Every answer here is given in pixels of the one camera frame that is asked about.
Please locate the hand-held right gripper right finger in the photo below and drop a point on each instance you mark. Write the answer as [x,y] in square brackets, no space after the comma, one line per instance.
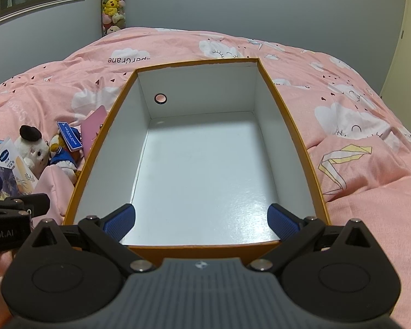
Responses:
[282,224]

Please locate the pink printed blanket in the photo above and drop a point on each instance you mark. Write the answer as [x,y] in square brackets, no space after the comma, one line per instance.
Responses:
[346,75]

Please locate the small blue card box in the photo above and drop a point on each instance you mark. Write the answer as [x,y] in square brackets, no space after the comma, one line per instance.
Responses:
[69,136]

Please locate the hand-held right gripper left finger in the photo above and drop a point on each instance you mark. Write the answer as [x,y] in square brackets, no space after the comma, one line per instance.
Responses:
[121,221]

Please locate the duck plush blue outfit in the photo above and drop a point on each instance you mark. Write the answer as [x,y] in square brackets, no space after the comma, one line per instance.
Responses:
[63,161]

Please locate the orange cardboard box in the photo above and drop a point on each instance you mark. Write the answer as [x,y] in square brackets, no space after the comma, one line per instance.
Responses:
[205,164]

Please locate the white lotion box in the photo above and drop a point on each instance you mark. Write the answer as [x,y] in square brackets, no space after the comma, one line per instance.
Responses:
[10,159]

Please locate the white bear plush black beret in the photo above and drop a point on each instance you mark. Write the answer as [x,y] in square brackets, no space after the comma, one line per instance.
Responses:
[34,147]

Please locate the cream door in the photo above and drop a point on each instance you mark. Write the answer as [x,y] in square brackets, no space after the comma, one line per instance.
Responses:
[407,58]

